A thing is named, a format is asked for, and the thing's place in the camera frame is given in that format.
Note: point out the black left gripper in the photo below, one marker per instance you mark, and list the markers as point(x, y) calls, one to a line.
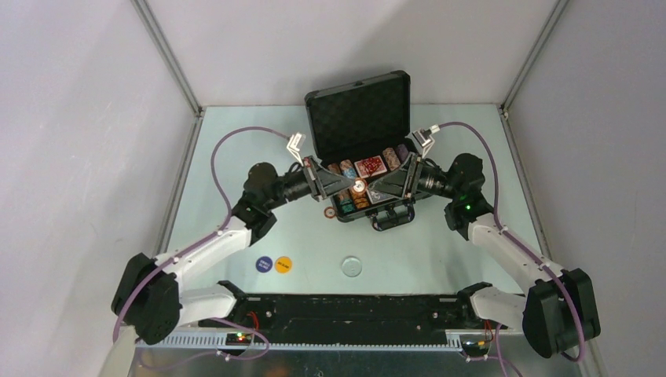
point(320, 181)

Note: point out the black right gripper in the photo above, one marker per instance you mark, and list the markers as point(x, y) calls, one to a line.
point(395, 184)

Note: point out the orange poker chip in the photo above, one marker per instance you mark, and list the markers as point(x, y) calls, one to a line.
point(359, 186)
point(329, 212)

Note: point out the black poker case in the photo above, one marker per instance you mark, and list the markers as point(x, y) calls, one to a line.
point(358, 120)

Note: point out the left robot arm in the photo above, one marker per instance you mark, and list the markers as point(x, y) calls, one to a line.
point(157, 295)

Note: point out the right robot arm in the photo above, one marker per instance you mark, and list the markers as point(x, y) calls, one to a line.
point(556, 309)

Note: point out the red dice set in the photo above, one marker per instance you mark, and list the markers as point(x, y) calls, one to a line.
point(370, 167)

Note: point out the blue playing card deck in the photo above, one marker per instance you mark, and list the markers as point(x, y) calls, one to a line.
point(376, 197)

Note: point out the pink brown chip stack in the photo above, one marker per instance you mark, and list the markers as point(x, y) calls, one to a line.
point(392, 159)

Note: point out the purple green chip stack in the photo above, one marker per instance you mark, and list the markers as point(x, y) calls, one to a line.
point(402, 152)

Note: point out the blue orange chip stack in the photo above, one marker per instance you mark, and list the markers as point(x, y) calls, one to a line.
point(360, 199)

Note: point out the clear dealer button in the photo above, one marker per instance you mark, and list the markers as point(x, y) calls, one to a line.
point(351, 266)

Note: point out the yellow big blind button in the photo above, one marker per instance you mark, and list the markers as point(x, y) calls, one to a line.
point(283, 264)

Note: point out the blue small blind button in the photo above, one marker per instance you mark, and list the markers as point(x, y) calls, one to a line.
point(264, 264)

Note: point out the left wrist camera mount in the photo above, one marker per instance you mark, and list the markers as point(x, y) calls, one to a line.
point(294, 144)

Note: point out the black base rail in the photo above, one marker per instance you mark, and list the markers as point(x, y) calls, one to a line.
point(355, 320)

